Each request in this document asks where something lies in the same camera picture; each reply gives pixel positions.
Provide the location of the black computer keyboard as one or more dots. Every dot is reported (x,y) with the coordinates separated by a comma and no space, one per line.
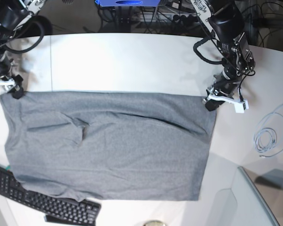
(65,210)

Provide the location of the grey t-shirt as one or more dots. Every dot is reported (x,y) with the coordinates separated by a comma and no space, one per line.
(110,146)

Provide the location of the round brass object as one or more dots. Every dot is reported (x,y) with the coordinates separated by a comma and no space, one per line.
(154,223)

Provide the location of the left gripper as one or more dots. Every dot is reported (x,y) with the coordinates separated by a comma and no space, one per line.
(221,87)

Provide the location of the blue base plate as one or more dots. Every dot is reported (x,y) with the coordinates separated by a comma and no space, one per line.
(127,3)

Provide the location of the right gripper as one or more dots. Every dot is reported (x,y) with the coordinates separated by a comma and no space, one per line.
(6,74)

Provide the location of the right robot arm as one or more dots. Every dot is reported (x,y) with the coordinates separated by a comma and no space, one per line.
(16,17)

